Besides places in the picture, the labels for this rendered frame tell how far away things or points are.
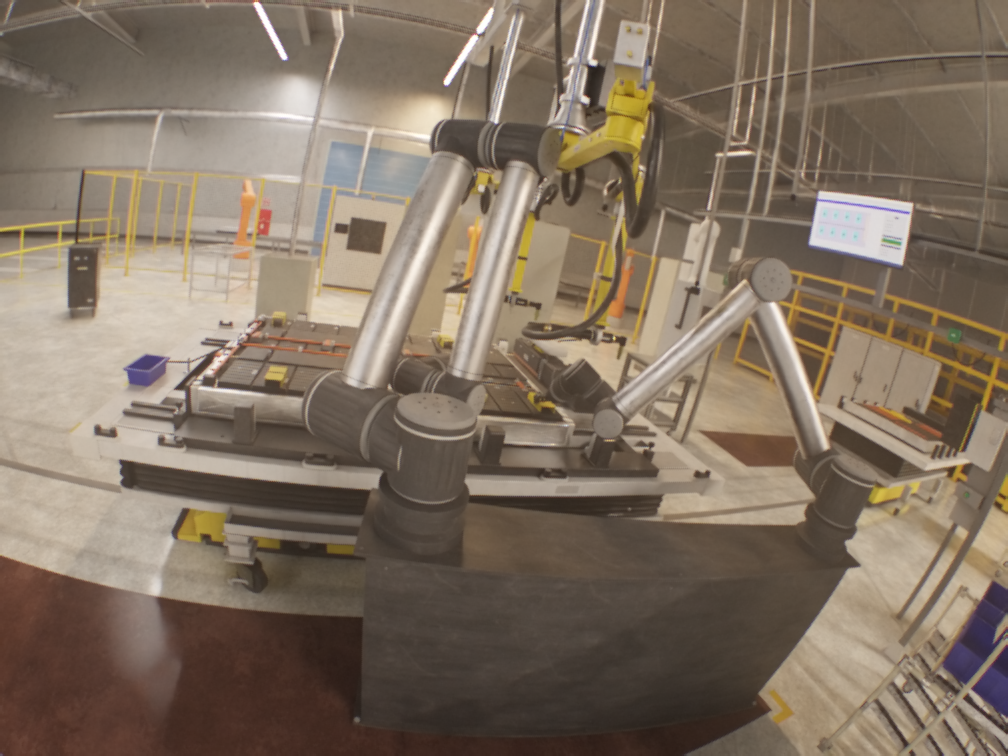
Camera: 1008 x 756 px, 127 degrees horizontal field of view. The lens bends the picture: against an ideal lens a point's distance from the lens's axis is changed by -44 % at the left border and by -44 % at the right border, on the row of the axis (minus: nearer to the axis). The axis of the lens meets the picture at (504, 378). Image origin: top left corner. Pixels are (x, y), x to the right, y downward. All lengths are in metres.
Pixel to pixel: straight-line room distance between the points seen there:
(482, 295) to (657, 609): 1.07
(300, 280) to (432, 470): 5.36
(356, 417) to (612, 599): 0.87
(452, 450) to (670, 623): 0.93
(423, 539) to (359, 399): 0.38
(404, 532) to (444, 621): 0.32
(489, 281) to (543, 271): 5.59
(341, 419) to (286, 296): 5.21
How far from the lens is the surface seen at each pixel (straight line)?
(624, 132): 1.10
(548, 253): 6.79
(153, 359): 2.44
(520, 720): 1.87
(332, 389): 1.22
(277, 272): 6.30
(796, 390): 1.87
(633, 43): 1.00
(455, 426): 1.02
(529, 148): 1.26
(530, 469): 1.76
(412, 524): 1.15
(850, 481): 1.79
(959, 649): 2.12
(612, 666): 1.66
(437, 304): 6.54
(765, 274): 1.53
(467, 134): 1.35
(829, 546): 1.88
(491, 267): 1.21
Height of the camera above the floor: 1.66
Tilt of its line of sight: 16 degrees down
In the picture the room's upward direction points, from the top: 13 degrees clockwise
